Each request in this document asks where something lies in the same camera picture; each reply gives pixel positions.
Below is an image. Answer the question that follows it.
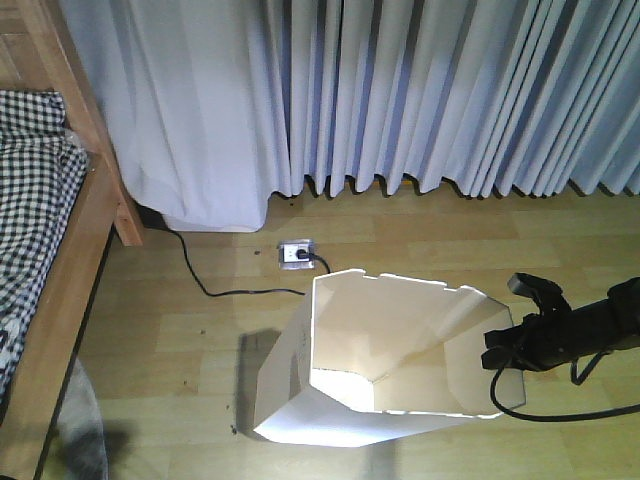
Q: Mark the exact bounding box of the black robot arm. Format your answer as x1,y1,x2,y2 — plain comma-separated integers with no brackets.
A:
481,273,639,372

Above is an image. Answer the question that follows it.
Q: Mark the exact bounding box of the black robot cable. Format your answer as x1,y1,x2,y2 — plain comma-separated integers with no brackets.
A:
489,349,640,422

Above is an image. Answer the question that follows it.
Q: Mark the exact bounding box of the grey round rug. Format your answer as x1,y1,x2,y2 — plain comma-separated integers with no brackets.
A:
41,358,109,479

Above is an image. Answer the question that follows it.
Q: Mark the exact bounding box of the black white checkered bedding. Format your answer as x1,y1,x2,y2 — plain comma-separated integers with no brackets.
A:
1,90,89,390

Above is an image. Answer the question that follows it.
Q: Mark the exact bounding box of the silver floor power socket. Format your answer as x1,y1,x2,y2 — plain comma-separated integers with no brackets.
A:
278,239,315,270

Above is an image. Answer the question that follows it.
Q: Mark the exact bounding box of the white trash bin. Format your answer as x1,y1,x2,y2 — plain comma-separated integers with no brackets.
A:
254,269,513,447

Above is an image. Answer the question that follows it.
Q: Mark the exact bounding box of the white pleated curtain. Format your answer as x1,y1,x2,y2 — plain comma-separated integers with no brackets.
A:
61,1,639,232

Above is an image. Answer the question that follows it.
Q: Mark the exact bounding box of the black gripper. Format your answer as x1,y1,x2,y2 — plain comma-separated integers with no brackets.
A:
481,290,598,372

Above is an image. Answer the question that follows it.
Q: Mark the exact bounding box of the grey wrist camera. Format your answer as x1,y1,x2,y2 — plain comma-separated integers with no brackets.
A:
507,272,563,300

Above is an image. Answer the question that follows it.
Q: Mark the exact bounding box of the wooden bed frame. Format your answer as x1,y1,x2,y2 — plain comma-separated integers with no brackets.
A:
1,1,143,479

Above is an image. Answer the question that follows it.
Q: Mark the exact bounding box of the black power cord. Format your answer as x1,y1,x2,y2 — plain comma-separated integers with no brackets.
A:
149,224,332,299

